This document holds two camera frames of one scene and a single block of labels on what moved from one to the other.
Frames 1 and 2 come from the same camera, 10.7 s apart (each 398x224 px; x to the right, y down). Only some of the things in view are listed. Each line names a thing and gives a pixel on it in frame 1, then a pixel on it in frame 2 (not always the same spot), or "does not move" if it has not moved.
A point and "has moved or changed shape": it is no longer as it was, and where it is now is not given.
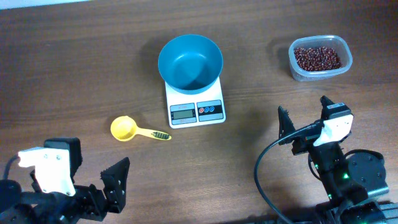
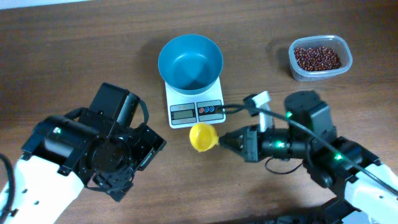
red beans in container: (318, 58) does not move
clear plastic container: (318, 56) does not move
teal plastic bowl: (190, 64) does not move
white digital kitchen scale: (188, 110) does not move
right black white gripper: (304, 143) to (250, 144)
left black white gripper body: (94, 197) to (152, 147)
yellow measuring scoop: (124, 129) has moved or changed shape
